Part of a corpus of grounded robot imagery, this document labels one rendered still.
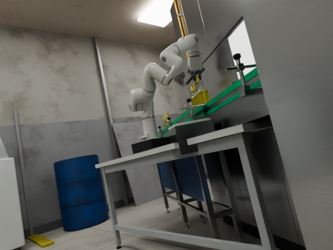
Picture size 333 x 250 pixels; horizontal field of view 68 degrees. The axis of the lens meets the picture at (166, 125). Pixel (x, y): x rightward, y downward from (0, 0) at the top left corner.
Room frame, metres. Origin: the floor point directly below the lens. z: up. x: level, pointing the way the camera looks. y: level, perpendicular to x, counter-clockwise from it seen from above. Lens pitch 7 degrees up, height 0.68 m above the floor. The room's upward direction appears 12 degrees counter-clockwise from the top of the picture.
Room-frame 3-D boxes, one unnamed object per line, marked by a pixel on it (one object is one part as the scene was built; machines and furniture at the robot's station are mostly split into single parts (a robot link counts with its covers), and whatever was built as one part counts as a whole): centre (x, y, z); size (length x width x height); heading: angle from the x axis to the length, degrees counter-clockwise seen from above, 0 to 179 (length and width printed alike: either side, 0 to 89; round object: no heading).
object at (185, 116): (2.44, 0.02, 0.92); 1.75 x 0.01 x 0.08; 14
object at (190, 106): (1.56, -0.20, 0.95); 0.17 x 0.03 x 0.12; 104
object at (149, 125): (1.72, 0.13, 0.89); 0.16 x 0.13 x 0.15; 130
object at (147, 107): (1.73, 0.12, 1.05); 0.13 x 0.10 x 0.16; 108
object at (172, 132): (1.43, -0.16, 0.79); 0.27 x 0.17 x 0.08; 104
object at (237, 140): (1.72, 0.13, 0.36); 1.51 x 0.09 x 0.71; 41
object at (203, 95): (1.69, -0.30, 0.99); 0.06 x 0.06 x 0.21; 14
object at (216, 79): (1.49, -0.48, 1.15); 0.90 x 0.03 x 0.34; 14
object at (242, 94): (0.94, -0.35, 0.90); 0.17 x 0.05 x 0.23; 104
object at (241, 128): (2.16, -0.38, 0.73); 1.58 x 1.52 x 0.04; 41
